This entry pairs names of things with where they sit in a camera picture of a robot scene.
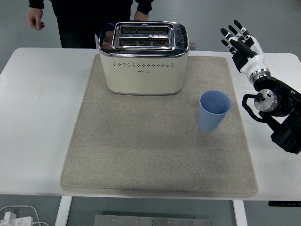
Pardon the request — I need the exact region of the blue ribbed plastic cup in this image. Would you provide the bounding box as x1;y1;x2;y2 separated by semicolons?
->
198;90;232;132

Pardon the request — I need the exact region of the person's right hand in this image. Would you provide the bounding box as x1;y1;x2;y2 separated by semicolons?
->
26;7;45;31

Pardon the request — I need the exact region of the grey metal plate with screws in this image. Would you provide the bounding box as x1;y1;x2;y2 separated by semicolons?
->
93;214;214;226

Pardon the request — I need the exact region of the white table leg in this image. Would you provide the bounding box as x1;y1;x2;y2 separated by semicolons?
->
54;195;73;226
232;200;249;226

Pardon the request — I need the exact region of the white power strip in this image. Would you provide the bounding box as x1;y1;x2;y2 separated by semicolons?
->
0;211;34;226

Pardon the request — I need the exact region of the person's left hand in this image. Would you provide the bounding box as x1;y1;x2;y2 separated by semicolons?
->
134;10;150;22

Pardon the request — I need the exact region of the white power cable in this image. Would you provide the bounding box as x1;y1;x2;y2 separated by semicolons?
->
0;205;50;226

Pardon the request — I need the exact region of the cream chrome two-slot toaster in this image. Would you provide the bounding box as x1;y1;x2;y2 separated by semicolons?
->
98;20;197;96

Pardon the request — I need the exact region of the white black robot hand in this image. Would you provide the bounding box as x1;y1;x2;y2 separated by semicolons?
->
220;19;269;76

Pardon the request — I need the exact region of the person in black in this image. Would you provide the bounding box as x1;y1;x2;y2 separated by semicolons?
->
28;0;155;49

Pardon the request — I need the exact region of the black table control panel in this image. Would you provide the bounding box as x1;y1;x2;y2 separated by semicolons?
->
268;201;301;208

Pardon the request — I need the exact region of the beige fabric table mat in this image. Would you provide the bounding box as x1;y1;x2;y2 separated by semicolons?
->
60;53;259;198

